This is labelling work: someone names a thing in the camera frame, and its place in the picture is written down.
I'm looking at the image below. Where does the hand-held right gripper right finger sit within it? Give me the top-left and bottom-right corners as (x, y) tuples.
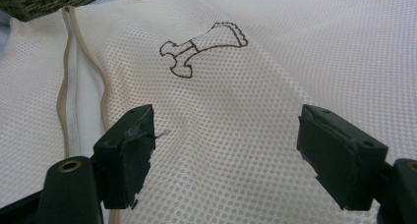
(296, 103), (389, 212)

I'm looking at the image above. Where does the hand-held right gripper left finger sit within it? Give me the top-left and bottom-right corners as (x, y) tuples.
(92, 104), (156, 210)

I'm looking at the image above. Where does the white mesh laundry bag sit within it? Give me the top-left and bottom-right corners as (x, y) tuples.
(0, 0), (417, 224)

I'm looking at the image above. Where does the green woven basket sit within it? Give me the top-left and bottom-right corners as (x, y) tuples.
(0, 0), (120, 23)

